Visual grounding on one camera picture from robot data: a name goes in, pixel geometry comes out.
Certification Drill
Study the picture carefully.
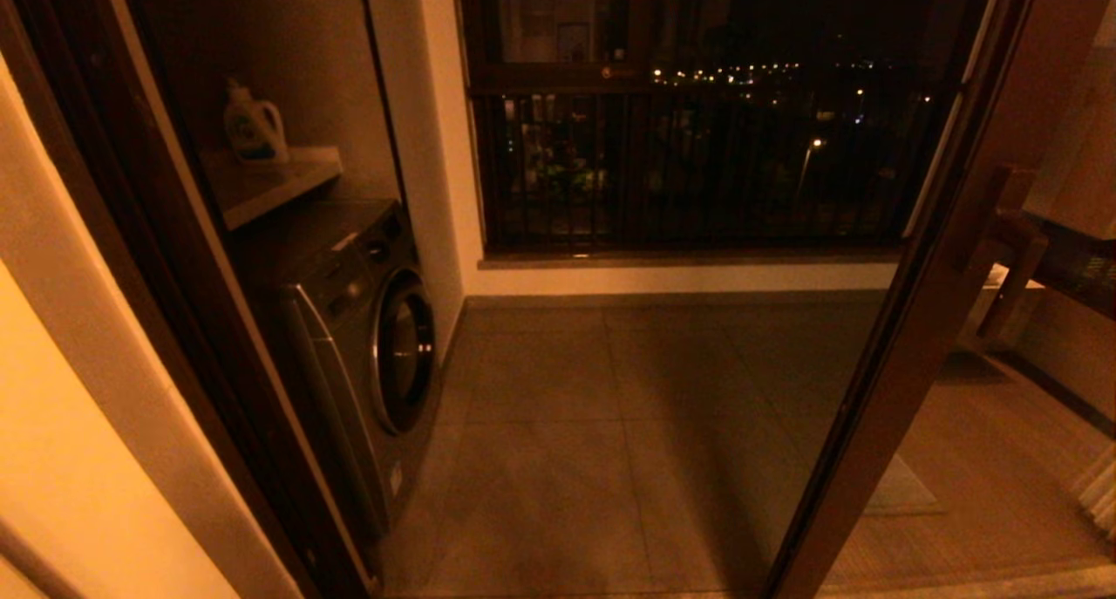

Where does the light wall shelf board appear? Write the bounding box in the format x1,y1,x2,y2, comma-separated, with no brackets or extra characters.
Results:
199,146,344,232

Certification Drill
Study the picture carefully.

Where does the brown framed glass sliding door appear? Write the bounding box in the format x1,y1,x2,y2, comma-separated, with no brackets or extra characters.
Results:
763,0,1116,599

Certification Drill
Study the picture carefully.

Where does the wooden door handle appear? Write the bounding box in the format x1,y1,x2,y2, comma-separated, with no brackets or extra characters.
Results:
975,165,1051,338

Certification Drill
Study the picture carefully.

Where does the grey front-load washing machine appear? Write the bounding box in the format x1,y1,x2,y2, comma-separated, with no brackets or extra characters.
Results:
228,200,441,539

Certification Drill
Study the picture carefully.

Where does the white pleated curtain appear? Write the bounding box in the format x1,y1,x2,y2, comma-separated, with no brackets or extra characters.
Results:
1071,446,1116,539

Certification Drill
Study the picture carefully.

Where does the window with black railing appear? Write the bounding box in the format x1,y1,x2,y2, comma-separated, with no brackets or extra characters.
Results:
455,0,995,255

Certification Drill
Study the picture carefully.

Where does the white detergent bottle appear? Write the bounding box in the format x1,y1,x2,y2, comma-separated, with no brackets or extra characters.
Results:
223,80,290,166

